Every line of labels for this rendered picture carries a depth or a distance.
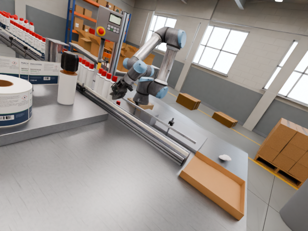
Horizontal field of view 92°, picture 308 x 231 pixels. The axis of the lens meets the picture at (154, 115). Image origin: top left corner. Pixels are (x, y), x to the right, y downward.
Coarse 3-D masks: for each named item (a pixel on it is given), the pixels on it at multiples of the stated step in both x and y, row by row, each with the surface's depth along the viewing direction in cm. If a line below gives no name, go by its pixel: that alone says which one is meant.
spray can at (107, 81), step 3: (108, 75) 105; (111, 75) 107; (105, 78) 106; (108, 78) 106; (105, 81) 106; (108, 81) 106; (105, 84) 107; (108, 84) 107; (105, 87) 107; (108, 87) 108; (102, 90) 109; (105, 90) 108; (102, 93) 110; (105, 93) 110; (105, 96) 111
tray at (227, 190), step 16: (192, 160) 90; (208, 160) 92; (192, 176) 77; (208, 176) 82; (224, 176) 86; (208, 192) 68; (224, 192) 75; (240, 192) 79; (224, 208) 66; (240, 208) 68
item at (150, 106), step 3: (129, 99) 137; (132, 102) 134; (138, 105) 129; (141, 105) 130; (144, 105) 132; (147, 105) 134; (150, 105) 137; (153, 105) 140; (144, 108) 134; (147, 108) 136; (150, 108) 140
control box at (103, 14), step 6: (102, 6) 100; (102, 12) 101; (108, 12) 102; (114, 12) 103; (102, 18) 103; (108, 18) 104; (96, 24) 104; (102, 24) 104; (114, 24) 107; (96, 30) 105; (108, 30) 107; (120, 30) 110; (102, 36) 108; (108, 36) 109; (114, 36) 110
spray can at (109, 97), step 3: (114, 78) 104; (111, 81) 105; (114, 81) 105; (111, 84) 105; (114, 84) 105; (108, 90) 108; (111, 90) 106; (108, 93) 108; (108, 96) 108; (111, 96) 108; (108, 99) 109; (111, 99) 110
